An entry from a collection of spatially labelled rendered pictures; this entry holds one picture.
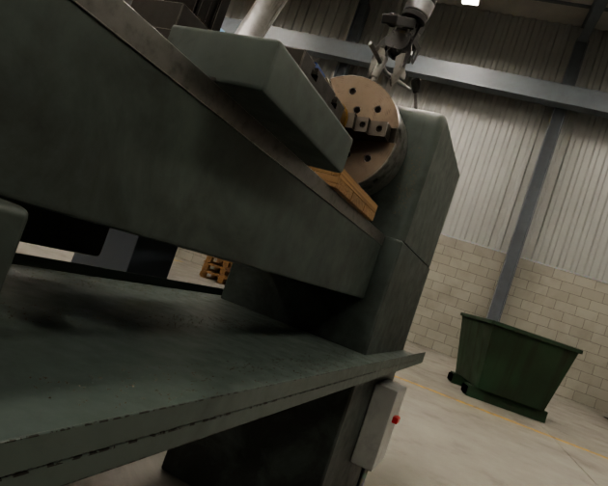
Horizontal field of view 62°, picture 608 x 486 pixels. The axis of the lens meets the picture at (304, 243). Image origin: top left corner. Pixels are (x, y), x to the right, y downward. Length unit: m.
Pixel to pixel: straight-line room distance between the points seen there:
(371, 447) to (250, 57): 1.36
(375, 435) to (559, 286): 10.04
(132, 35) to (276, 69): 0.16
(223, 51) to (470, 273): 10.88
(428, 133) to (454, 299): 9.91
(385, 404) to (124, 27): 1.41
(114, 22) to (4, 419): 0.31
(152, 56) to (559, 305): 11.23
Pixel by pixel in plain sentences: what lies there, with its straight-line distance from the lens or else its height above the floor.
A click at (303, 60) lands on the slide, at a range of 0.69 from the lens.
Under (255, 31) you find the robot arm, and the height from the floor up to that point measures 1.39.
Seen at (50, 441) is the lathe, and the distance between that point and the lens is 0.36.
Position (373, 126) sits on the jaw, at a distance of 1.31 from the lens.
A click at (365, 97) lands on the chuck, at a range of 1.39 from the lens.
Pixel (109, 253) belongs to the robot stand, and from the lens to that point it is 1.56.
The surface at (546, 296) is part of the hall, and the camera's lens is 11.51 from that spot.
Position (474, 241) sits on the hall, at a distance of 11.47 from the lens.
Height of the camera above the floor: 0.70
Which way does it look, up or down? 3 degrees up
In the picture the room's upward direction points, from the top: 19 degrees clockwise
